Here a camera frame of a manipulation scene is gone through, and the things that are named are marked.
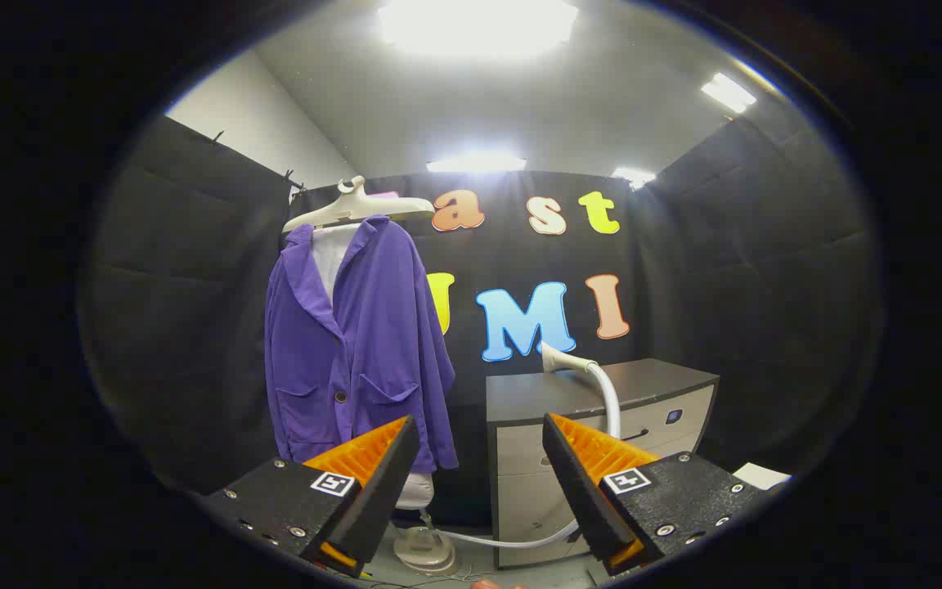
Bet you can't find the white paper sheet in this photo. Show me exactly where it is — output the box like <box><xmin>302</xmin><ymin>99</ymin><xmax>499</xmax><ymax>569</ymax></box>
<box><xmin>733</xmin><ymin>462</ymin><xmax>792</xmax><ymax>492</ymax></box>

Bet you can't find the purple jacket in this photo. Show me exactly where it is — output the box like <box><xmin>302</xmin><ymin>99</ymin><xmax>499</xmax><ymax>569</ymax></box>
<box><xmin>264</xmin><ymin>216</ymin><xmax>460</xmax><ymax>474</ymax></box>

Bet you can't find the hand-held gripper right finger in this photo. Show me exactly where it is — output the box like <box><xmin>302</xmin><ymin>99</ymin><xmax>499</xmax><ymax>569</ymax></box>
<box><xmin>542</xmin><ymin>413</ymin><xmax>766</xmax><ymax>575</ymax></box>

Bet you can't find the black backdrop cloth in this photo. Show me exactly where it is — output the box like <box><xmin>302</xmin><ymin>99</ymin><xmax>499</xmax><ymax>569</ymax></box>
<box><xmin>291</xmin><ymin>170</ymin><xmax>660</xmax><ymax>524</ymax></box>

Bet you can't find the white garment steamer base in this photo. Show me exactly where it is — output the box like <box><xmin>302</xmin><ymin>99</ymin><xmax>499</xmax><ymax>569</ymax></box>
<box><xmin>393</xmin><ymin>524</ymin><xmax>460</xmax><ymax>575</ymax></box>

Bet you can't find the black side curtain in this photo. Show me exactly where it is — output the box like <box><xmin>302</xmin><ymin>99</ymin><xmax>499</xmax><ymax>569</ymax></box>
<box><xmin>78</xmin><ymin>115</ymin><xmax>308</xmax><ymax>492</ymax></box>
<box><xmin>630</xmin><ymin>94</ymin><xmax>881</xmax><ymax>475</ymax></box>

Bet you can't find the large ceiling light panel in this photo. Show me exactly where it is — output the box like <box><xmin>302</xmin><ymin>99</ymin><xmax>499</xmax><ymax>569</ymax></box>
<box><xmin>377</xmin><ymin>0</ymin><xmax>580</xmax><ymax>58</ymax></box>

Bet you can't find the white clothes hanger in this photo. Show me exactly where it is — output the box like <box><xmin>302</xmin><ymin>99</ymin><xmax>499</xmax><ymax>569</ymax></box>
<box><xmin>281</xmin><ymin>176</ymin><xmax>436</xmax><ymax>235</ymax></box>

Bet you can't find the white garment form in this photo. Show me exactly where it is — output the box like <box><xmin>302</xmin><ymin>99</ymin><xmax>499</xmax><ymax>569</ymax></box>
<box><xmin>312</xmin><ymin>223</ymin><xmax>437</xmax><ymax>512</ymax></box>

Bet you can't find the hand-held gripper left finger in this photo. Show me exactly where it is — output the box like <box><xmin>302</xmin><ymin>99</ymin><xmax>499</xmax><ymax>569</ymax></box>
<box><xmin>201</xmin><ymin>415</ymin><xmax>421</xmax><ymax>578</ymax></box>

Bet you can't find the grey drawer cabinet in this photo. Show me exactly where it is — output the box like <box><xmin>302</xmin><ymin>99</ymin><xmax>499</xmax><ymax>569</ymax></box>
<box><xmin>485</xmin><ymin>357</ymin><xmax>720</xmax><ymax>569</ymax></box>

